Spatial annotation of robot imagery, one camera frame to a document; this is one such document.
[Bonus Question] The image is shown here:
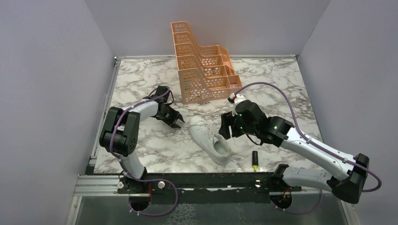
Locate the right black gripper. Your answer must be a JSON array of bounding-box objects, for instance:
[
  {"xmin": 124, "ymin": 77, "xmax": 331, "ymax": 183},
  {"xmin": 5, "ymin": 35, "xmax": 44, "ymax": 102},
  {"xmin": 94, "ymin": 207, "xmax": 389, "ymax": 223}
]
[{"xmin": 219, "ymin": 110, "xmax": 258, "ymax": 139}]

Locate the white sneaker shoe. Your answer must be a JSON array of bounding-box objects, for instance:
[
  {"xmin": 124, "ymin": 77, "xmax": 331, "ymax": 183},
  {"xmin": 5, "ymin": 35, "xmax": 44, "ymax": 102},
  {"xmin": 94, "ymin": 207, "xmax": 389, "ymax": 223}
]
[{"xmin": 184, "ymin": 116, "xmax": 232, "ymax": 165}]

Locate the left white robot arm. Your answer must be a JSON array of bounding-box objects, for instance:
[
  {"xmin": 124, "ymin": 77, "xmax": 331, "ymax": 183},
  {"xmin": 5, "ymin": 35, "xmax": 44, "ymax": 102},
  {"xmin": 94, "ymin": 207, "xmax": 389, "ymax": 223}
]
[{"xmin": 99, "ymin": 99, "xmax": 185, "ymax": 193}]

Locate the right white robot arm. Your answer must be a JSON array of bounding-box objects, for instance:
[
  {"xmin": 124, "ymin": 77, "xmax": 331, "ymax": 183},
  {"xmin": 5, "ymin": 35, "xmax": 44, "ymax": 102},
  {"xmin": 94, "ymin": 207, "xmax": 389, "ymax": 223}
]
[{"xmin": 219, "ymin": 100, "xmax": 370, "ymax": 204}]

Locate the black yellow highlighter marker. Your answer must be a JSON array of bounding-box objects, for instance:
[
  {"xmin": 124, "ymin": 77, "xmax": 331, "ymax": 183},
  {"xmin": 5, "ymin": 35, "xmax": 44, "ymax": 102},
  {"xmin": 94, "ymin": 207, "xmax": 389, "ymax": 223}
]
[{"xmin": 252, "ymin": 150, "xmax": 259, "ymax": 172}]

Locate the orange plastic file organizer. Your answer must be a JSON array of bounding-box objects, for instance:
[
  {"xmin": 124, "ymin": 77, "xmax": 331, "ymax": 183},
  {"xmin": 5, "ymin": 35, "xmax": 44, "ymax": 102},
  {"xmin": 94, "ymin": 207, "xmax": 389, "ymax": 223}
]
[{"xmin": 171, "ymin": 21, "xmax": 242, "ymax": 105}]

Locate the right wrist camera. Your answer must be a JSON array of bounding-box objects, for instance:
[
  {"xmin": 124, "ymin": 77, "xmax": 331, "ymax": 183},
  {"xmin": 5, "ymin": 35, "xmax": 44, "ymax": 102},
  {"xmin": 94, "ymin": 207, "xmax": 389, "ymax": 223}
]
[{"xmin": 227, "ymin": 93, "xmax": 246, "ymax": 108}]

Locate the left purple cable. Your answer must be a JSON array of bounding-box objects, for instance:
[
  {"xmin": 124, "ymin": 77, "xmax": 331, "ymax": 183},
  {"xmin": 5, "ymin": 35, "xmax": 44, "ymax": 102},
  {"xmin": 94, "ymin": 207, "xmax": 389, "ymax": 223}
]
[{"xmin": 108, "ymin": 86, "xmax": 179, "ymax": 218}]

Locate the purple cable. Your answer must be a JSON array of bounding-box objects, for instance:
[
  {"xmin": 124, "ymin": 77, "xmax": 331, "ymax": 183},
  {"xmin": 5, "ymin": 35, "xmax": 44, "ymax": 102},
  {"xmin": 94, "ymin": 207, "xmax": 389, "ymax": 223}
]
[
  {"xmin": 108, "ymin": 86, "xmax": 179, "ymax": 218},
  {"xmin": 228, "ymin": 82, "xmax": 383, "ymax": 216}
]

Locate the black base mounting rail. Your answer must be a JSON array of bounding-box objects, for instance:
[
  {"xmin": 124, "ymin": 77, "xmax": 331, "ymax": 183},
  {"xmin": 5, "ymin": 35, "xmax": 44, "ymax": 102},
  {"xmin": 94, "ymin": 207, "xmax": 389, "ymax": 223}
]
[{"xmin": 117, "ymin": 172, "xmax": 302, "ymax": 204}]

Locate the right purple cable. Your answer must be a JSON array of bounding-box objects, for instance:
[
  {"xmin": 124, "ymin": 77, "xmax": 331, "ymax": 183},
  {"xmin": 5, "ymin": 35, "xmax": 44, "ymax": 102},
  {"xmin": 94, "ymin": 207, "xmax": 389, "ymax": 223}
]
[{"xmin": 228, "ymin": 82, "xmax": 383, "ymax": 216}]

